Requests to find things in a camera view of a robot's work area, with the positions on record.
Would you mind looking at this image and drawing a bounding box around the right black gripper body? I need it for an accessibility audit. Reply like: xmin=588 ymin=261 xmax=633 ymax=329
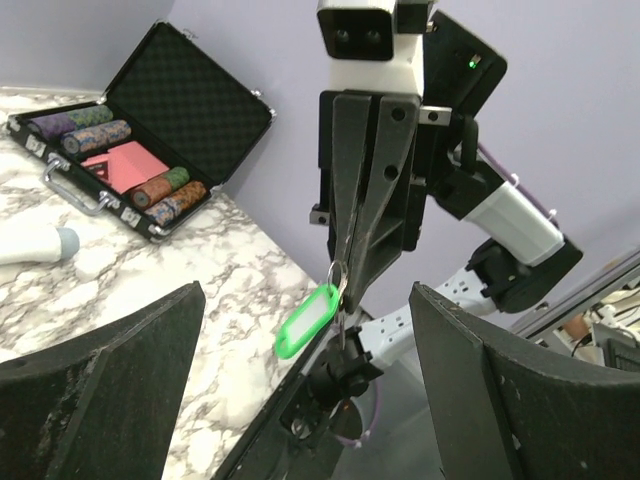
xmin=310 ymin=90 xmax=452 ymax=253

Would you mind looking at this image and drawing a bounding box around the metal key and ring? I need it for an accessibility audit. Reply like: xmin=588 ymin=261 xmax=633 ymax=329
xmin=325 ymin=259 xmax=350 ymax=350

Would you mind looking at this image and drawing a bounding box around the white microphone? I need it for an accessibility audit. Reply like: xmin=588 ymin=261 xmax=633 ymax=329
xmin=1 ymin=223 xmax=80 ymax=265

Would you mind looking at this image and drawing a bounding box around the black poker chip case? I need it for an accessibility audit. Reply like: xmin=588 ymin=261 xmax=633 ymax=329
xmin=6 ymin=21 xmax=275 ymax=243

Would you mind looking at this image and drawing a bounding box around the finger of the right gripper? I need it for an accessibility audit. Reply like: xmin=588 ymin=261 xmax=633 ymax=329
xmin=330 ymin=94 xmax=374 ymax=271
xmin=344 ymin=95 xmax=418 ymax=313

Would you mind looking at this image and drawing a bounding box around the green key tag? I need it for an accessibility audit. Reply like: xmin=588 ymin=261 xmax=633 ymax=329
xmin=274 ymin=284 xmax=340 ymax=359

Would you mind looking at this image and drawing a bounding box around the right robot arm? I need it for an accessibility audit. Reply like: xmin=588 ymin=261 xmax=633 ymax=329
xmin=308 ymin=1 xmax=582 ymax=402

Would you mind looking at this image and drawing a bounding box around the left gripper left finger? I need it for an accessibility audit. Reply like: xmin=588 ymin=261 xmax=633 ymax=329
xmin=1 ymin=282 xmax=206 ymax=479

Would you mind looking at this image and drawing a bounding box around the red playing card deck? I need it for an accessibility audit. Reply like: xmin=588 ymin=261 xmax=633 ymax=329
xmin=81 ymin=153 xmax=111 ymax=185

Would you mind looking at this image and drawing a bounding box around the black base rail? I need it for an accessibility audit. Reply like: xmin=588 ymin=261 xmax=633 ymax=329
xmin=213 ymin=325 xmax=382 ymax=479

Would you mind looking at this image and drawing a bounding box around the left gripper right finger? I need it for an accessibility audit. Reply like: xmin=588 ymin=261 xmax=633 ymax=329
xmin=409 ymin=283 xmax=639 ymax=479

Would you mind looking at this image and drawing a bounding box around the pink playing card deck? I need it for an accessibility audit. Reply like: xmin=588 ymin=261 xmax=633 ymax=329
xmin=108 ymin=141 xmax=169 ymax=193

